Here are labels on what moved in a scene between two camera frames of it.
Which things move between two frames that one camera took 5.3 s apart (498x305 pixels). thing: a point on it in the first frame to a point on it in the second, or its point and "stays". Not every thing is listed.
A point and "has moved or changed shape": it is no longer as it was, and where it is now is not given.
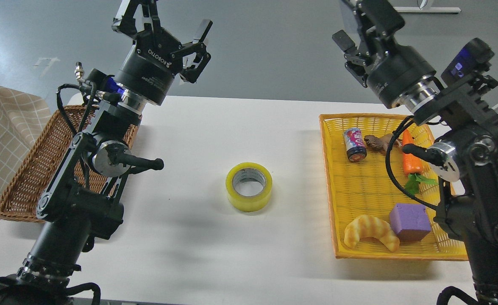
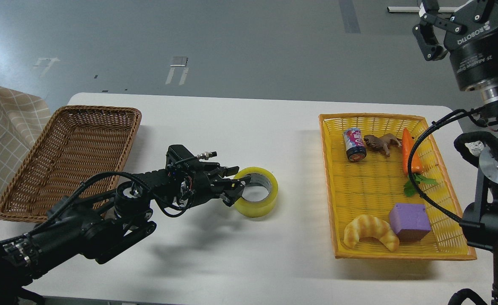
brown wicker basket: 20,198 stays
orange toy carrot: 413,166 stays
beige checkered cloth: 9,121 stays
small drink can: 355,144 stays
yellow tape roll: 249,186 has moved or changed shape
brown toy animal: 382,144 stays
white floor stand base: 428,9 stays
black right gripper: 381,20 to 490,49
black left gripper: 148,68 to 190,184
